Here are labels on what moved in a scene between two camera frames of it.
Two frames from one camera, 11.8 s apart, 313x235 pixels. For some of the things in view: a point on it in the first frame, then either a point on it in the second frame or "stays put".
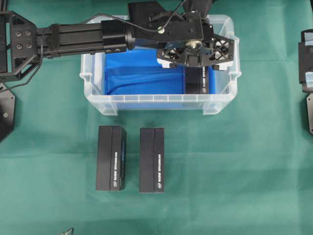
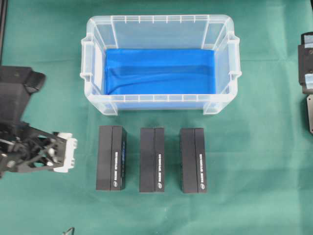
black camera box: (111, 158) stays put
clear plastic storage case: (135, 80) stays put
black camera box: (196, 80) to (193, 160)
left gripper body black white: (198, 33) to (33, 148)
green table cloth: (247, 171) stays put
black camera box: (152, 160) stays put
